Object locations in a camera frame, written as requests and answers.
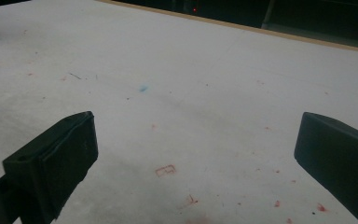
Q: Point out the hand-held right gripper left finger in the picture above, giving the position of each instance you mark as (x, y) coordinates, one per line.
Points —
(59, 161)

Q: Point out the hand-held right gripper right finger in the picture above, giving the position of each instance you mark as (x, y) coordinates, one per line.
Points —
(338, 155)

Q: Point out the grey metal desk leg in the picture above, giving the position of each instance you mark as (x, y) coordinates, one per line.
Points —
(268, 14)

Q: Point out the black device with red light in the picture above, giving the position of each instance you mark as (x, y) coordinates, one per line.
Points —
(194, 10)

